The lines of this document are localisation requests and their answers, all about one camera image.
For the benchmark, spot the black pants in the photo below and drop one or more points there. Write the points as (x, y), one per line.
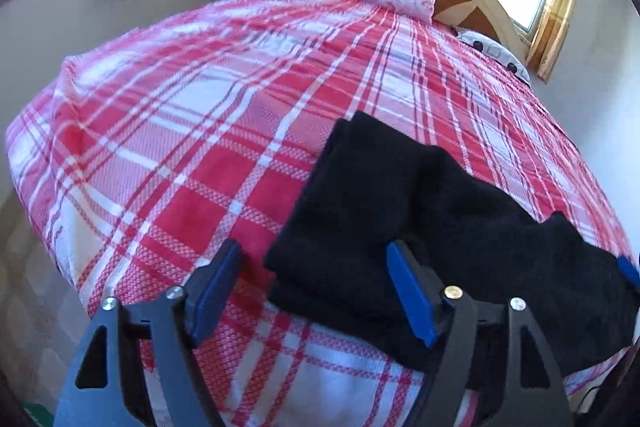
(380, 187)

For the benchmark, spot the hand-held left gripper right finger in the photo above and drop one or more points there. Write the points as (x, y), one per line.
(411, 294)

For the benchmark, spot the red plaid blanket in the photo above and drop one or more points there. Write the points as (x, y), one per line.
(200, 117)

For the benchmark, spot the beige curtain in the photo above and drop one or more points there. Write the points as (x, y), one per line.
(557, 22)

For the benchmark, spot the white patterned pillow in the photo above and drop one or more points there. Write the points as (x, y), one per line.
(492, 52)

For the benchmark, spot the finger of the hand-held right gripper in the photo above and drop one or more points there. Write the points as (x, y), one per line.
(629, 271)

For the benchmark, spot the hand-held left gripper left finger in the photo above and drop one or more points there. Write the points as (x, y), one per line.
(214, 294)

